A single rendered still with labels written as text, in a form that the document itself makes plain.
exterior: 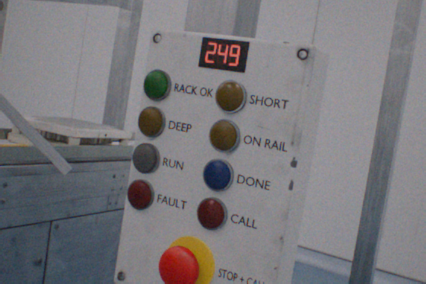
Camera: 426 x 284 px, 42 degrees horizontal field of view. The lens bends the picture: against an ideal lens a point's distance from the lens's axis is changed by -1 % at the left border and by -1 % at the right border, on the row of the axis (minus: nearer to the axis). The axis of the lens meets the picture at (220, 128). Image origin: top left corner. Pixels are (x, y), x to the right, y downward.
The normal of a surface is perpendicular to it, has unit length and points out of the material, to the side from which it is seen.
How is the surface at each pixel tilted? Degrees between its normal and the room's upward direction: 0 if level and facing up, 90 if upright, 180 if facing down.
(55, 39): 90
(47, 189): 90
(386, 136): 90
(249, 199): 90
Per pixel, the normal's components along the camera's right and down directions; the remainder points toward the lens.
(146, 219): -0.45, -0.03
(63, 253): 0.88, 0.16
